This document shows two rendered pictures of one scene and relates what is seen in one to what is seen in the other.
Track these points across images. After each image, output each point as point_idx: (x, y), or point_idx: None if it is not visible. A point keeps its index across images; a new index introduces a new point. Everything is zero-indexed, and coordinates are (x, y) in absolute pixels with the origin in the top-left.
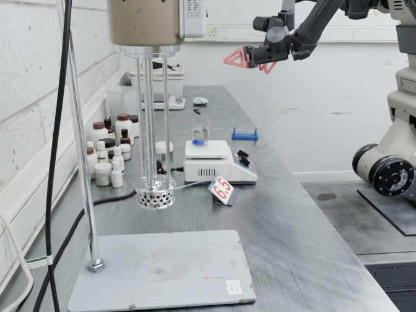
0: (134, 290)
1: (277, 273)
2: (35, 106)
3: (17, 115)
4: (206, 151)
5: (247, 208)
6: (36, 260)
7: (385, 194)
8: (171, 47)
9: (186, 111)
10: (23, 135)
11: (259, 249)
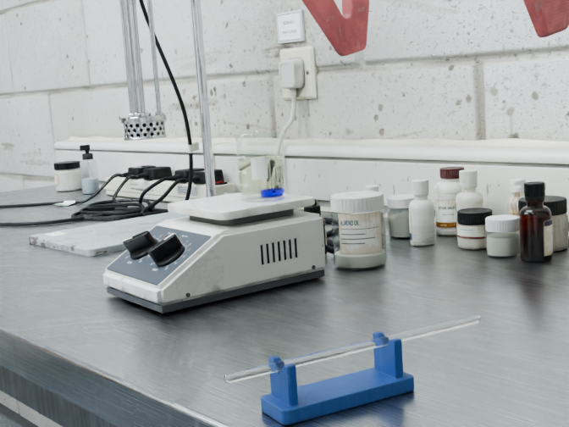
0: (152, 218)
1: (11, 252)
2: (467, 63)
3: (411, 63)
4: (224, 197)
5: (94, 273)
6: (194, 144)
7: None
8: None
9: None
10: (408, 95)
11: (43, 257)
